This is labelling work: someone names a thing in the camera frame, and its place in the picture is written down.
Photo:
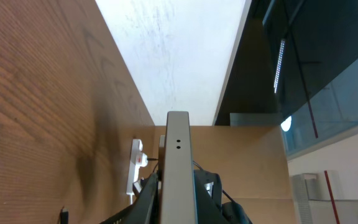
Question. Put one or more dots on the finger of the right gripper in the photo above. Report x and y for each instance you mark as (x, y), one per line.
(212, 184)

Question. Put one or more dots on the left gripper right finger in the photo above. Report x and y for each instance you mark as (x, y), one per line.
(209, 207)

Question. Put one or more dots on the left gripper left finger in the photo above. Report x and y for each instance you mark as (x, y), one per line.
(144, 210)

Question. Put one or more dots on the white power strip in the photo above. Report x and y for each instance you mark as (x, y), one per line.
(138, 159)

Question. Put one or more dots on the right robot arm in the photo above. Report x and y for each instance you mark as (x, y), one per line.
(233, 212)

